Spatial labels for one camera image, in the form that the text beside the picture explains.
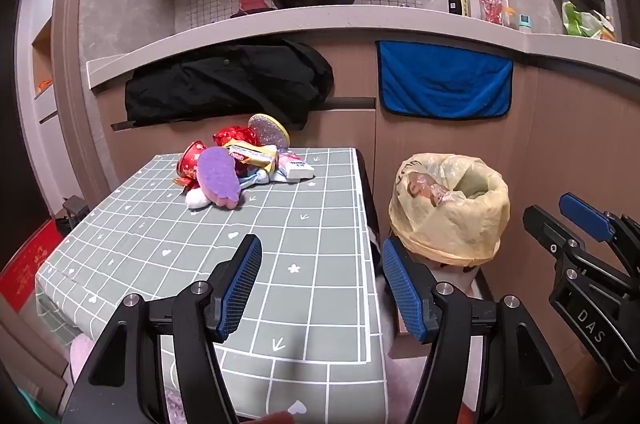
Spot red paper cup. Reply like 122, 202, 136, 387
176, 140, 206, 181

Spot yellow round sponge pad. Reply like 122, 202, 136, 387
247, 113, 291, 149

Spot trash bin with yellow bag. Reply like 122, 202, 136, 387
388, 153, 511, 293

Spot green grid tablecloth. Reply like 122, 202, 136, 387
36, 148, 388, 423

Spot purple sponge pad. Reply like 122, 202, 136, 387
196, 147, 241, 210

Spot yellow white candy box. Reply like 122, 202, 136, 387
224, 139, 278, 174

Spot red crumpled plastic bag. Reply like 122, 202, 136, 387
213, 125, 260, 147

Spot green plastic bag on counter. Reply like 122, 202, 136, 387
561, 0, 616, 42

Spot small teal timer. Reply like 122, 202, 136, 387
518, 14, 532, 32

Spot black jacket on counter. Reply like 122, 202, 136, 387
125, 36, 334, 129

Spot red box on floor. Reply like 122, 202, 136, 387
0, 219, 63, 313

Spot blue hanging towel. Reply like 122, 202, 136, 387
376, 41, 514, 121

